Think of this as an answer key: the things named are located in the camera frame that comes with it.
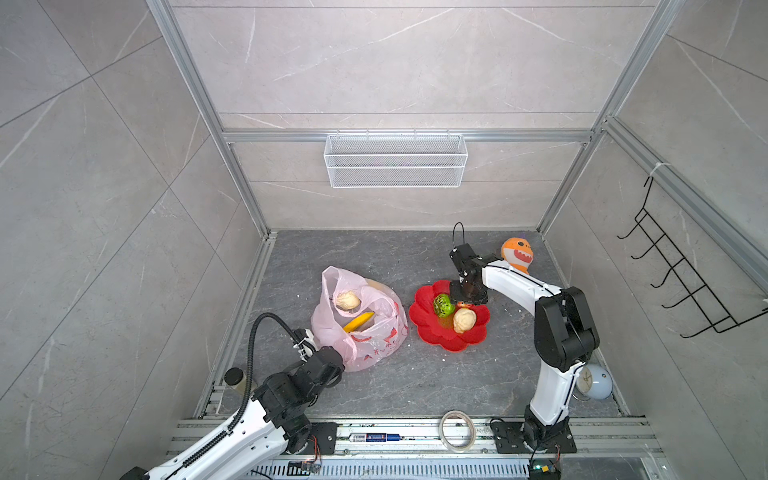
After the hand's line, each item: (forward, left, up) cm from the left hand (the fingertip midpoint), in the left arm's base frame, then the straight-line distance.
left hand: (339, 348), depth 79 cm
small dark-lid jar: (-7, +26, 0) cm, 27 cm away
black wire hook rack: (-5, -81, +24) cm, 85 cm away
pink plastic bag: (+2, -10, 0) cm, 10 cm away
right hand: (+18, -38, -5) cm, 43 cm away
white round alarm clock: (-11, -66, -1) cm, 67 cm away
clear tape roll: (-21, -26, -8) cm, 35 cm away
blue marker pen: (-20, -9, -8) cm, 23 cm away
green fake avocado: (+14, -31, -3) cm, 34 cm away
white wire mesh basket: (+57, -18, +21) cm, 63 cm away
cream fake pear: (+17, -1, -4) cm, 18 cm away
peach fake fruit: (+9, -37, -4) cm, 38 cm away
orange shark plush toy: (+31, -60, 0) cm, 67 cm away
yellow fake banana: (+11, -4, -7) cm, 14 cm away
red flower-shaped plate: (+12, -26, -9) cm, 30 cm away
